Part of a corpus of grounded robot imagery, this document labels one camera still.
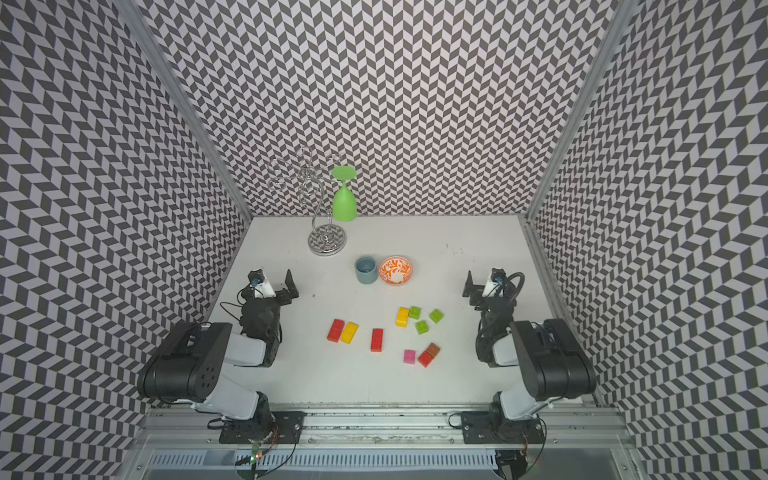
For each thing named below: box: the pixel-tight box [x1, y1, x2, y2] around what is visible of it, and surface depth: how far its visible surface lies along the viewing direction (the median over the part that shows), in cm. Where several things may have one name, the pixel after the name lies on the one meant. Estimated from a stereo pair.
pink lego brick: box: [403, 349, 416, 364], surface depth 86 cm
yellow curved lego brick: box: [396, 307, 410, 328], surface depth 93 cm
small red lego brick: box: [418, 351, 433, 368], surface depth 85 cm
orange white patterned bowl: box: [379, 256, 414, 286], surface depth 102 cm
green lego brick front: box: [415, 320, 429, 335], surface depth 91 cm
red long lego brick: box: [327, 318, 345, 343], surface depth 91 cm
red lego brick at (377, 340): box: [370, 328, 384, 353], surface depth 88 cm
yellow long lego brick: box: [340, 322, 359, 345], surface depth 90 cm
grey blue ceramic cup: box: [355, 255, 378, 285], surface depth 101 cm
